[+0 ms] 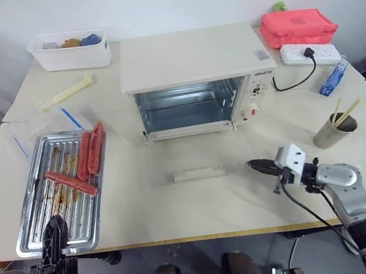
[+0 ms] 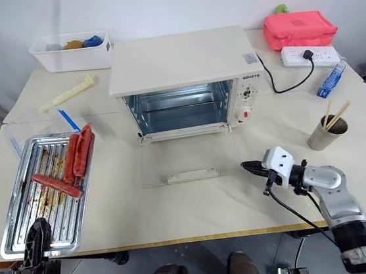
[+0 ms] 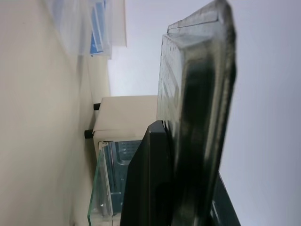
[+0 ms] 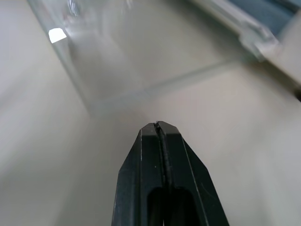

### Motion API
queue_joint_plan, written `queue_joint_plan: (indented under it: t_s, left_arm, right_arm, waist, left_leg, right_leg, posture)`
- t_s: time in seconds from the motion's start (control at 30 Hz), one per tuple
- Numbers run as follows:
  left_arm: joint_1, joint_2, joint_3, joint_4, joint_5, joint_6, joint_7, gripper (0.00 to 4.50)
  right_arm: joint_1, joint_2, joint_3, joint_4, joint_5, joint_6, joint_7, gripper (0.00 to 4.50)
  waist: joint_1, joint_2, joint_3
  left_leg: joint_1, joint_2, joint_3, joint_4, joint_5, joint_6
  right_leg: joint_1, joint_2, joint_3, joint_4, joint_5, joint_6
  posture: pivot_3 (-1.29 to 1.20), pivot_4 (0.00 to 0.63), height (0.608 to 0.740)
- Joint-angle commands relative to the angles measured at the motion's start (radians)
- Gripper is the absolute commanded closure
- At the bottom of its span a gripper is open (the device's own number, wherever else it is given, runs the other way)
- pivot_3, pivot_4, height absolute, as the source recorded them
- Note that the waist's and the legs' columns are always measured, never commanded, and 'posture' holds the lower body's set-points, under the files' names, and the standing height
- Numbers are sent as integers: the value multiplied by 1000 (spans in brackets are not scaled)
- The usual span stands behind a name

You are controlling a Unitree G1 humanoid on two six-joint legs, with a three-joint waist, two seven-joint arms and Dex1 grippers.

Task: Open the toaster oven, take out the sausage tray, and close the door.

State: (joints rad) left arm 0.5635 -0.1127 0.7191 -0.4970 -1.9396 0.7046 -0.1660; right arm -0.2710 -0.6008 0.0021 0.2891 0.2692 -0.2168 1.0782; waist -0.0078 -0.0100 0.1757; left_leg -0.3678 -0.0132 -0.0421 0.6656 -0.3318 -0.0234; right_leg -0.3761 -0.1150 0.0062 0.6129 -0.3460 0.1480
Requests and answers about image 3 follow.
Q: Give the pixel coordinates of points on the white box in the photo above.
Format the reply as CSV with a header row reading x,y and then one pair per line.
x,y
118,23

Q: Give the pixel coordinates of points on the clear plastic storage box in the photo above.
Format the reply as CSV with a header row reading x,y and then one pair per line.
x,y
98,35

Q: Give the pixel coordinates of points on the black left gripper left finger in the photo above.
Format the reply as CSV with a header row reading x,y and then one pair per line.
x,y
150,179

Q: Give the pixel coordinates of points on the glass toaster oven door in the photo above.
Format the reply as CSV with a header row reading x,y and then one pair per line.
x,y
98,188

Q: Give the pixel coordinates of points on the cream toaster oven body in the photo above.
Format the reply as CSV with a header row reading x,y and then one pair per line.
x,y
122,113

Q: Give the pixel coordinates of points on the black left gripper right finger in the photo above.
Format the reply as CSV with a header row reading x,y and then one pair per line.
x,y
200,117

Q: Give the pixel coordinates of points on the black toaster oven foot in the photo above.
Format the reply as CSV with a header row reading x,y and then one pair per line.
x,y
88,134
96,106

